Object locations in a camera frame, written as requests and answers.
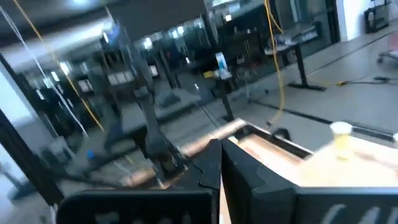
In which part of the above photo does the black upright frame post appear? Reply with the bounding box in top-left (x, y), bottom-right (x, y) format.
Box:
top-left (0, 108), bottom-right (65, 206)

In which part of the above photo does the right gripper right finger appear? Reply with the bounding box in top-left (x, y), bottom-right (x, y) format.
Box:
top-left (221, 140), bottom-right (298, 224)

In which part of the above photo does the black background standing desk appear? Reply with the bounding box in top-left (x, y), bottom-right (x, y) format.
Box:
top-left (264, 21), bottom-right (327, 93)

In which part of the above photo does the yellow power cable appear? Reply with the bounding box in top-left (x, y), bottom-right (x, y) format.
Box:
top-left (264, 0), bottom-right (287, 128)
top-left (12, 0), bottom-right (105, 133)

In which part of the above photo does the grey desk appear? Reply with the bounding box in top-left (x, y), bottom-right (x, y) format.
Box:
top-left (119, 88), bottom-right (201, 131)

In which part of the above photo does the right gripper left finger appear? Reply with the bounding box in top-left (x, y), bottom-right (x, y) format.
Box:
top-left (174, 139), bottom-right (222, 224)

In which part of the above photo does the blue white display stand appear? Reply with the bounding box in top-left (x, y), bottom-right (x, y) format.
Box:
top-left (214, 51), bottom-right (236, 123)

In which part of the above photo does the wooden shelf black metal frame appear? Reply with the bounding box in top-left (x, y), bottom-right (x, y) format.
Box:
top-left (226, 123), bottom-right (398, 187)

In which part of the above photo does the white hanging cable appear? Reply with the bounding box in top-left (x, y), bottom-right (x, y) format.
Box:
top-left (0, 6), bottom-right (90, 138)

